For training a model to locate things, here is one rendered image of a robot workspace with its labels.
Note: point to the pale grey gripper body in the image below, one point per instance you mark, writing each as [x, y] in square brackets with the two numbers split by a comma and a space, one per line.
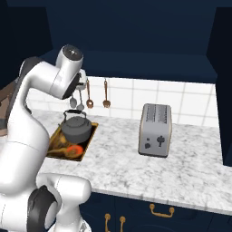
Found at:
[82, 81]

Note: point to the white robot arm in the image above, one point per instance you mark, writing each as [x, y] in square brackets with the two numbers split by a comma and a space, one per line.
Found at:
[24, 142]

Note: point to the dark grey kettle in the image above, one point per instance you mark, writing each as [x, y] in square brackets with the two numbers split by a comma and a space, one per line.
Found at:
[76, 128]

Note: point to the brown wooden tray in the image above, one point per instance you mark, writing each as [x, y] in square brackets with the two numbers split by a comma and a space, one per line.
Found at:
[87, 137]

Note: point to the navy upper cabinet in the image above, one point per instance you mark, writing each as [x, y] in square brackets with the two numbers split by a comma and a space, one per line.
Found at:
[136, 39]

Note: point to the orange mug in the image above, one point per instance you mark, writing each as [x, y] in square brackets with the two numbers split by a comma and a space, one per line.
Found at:
[75, 149]

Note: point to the navy tall cabinet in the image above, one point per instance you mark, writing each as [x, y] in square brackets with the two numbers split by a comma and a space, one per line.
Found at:
[225, 105]

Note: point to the navy lower cabinet run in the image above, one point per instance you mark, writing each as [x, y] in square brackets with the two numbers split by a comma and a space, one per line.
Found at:
[136, 216]

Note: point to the grey hanging spoon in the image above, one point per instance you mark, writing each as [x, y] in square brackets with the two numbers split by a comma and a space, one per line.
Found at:
[80, 105]
[73, 102]

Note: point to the brown wooden shelf unit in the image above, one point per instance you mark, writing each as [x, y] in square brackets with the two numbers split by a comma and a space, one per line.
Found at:
[5, 102]

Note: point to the grey two-slot toaster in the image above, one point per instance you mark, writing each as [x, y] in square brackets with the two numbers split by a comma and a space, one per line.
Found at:
[154, 133]

